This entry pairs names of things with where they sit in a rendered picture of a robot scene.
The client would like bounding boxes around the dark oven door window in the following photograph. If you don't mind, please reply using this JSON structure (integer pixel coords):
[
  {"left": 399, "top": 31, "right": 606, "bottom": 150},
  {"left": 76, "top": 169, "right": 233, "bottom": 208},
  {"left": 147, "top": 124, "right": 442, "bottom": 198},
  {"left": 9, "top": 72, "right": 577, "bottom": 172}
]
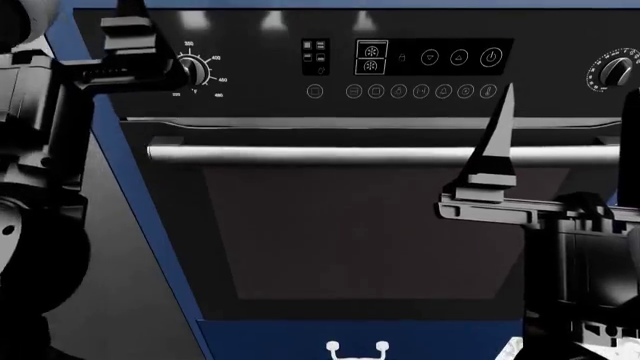
[{"left": 201, "top": 165, "right": 572, "bottom": 302}]

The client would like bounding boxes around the oven touch display panel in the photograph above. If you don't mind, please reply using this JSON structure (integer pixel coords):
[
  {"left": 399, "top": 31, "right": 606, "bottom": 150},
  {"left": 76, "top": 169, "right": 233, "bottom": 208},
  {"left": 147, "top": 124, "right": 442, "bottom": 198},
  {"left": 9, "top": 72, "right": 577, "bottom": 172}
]
[{"left": 353, "top": 36, "right": 517, "bottom": 77}]

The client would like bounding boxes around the white drawer handle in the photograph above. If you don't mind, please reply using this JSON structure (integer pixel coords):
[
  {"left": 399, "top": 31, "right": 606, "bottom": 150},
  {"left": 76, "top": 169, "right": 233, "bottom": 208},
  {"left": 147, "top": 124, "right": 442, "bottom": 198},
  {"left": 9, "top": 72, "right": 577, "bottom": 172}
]
[{"left": 324, "top": 339, "right": 392, "bottom": 360}]

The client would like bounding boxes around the black timer knob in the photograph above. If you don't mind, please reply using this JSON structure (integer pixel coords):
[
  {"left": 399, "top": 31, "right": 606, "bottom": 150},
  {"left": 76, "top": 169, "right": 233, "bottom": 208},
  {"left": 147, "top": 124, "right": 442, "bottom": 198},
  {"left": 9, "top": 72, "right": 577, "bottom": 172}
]
[{"left": 598, "top": 57, "right": 636, "bottom": 87}]

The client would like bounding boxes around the black temperature knob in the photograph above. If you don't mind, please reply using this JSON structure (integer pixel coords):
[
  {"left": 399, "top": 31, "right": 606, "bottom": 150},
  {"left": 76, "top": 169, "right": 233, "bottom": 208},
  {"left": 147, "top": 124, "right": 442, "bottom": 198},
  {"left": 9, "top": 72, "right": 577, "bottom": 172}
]
[{"left": 176, "top": 53, "right": 215, "bottom": 87}]

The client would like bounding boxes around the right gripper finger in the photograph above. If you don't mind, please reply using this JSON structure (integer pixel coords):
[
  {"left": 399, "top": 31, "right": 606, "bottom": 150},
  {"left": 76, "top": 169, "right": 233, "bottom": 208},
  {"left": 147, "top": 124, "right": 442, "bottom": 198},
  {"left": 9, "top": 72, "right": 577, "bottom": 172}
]
[
  {"left": 618, "top": 86, "right": 640, "bottom": 211},
  {"left": 453, "top": 81, "right": 517, "bottom": 204}
]

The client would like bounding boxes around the blue cabinet drawer front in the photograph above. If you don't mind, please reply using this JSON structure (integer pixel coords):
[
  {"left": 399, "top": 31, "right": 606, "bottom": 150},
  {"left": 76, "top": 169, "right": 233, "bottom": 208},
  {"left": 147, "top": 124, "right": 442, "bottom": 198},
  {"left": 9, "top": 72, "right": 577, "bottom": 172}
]
[{"left": 196, "top": 317, "right": 527, "bottom": 360}]

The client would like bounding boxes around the black oven door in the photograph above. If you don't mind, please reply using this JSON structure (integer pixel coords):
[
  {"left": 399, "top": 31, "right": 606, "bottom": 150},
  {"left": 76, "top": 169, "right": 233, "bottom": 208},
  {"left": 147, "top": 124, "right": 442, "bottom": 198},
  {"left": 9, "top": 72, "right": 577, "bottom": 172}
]
[{"left": 117, "top": 116, "right": 626, "bottom": 324}]

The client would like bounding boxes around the small oven indicator panel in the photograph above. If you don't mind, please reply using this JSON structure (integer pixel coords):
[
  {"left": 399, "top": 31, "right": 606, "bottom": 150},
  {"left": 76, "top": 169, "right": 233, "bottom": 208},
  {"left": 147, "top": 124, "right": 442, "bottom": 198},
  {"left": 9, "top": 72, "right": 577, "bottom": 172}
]
[{"left": 300, "top": 36, "right": 332, "bottom": 78}]

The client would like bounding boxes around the silver oven door handle bar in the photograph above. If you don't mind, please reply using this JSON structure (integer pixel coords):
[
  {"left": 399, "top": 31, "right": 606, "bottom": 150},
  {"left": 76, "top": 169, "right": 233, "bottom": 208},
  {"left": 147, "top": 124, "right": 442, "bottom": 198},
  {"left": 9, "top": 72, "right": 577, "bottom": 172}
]
[{"left": 145, "top": 135, "right": 624, "bottom": 169}]

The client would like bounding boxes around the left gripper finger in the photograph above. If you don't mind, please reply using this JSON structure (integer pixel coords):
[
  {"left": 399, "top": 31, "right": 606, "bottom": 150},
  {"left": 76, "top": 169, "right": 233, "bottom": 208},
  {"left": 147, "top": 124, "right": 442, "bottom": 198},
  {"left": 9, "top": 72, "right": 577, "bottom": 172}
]
[{"left": 99, "top": 0, "right": 160, "bottom": 66}]

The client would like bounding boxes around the black built-in oven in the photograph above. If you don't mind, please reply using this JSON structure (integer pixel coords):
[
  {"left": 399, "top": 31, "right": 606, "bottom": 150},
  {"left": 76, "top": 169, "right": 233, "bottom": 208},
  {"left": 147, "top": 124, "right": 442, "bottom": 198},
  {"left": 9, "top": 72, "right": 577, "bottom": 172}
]
[{"left": 72, "top": 6, "right": 640, "bottom": 324}]

